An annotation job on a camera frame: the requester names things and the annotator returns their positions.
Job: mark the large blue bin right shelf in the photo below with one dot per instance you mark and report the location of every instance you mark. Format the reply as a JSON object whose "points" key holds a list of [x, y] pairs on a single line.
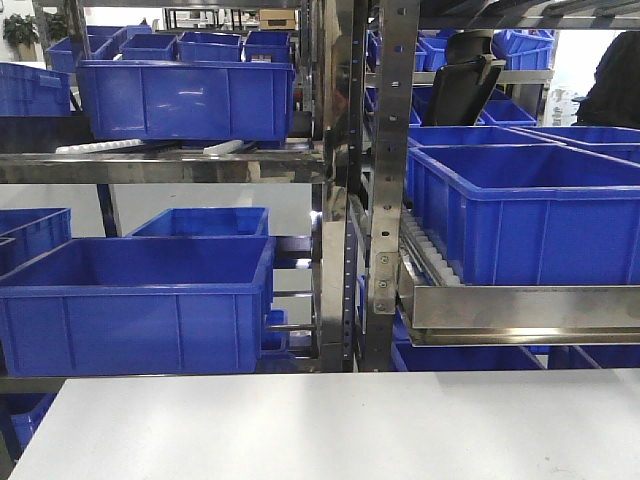
{"points": [[529, 214]]}

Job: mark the blue bin behind right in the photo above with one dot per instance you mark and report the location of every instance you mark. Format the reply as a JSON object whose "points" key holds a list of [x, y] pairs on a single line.
{"points": [[473, 135]]}

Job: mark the blue bin under right shelf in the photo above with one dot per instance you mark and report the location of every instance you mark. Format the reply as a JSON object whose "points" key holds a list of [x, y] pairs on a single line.
{"points": [[405, 357]]}

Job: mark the stainless steel shelving rack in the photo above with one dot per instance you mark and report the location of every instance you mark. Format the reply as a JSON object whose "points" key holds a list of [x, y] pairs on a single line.
{"points": [[369, 264]]}

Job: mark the potted green plant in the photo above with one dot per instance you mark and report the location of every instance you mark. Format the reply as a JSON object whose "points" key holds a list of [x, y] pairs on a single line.
{"points": [[20, 32]]}

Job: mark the person in dark clothing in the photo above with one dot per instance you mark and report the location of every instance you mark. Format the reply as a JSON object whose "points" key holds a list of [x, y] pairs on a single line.
{"points": [[614, 98]]}

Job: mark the large blue bin lower left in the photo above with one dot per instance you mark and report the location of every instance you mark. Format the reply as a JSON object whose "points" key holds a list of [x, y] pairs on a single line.
{"points": [[121, 306]]}

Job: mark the blue bin behind lower left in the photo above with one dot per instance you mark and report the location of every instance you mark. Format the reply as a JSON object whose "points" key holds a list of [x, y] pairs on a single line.
{"points": [[206, 222]]}

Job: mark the blue bin far left lower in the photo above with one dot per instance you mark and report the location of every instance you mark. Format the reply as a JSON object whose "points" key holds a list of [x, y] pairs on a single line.
{"points": [[28, 233]]}

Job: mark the blue bin upper left shelf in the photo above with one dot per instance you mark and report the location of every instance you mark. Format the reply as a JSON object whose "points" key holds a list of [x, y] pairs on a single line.
{"points": [[196, 101]]}

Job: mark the white roller track strip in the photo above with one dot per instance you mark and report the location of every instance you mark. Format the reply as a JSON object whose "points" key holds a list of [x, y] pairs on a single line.
{"points": [[98, 146]]}

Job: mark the blue bin far left upper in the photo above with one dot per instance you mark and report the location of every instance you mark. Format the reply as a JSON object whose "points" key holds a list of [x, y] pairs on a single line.
{"points": [[28, 91]]}

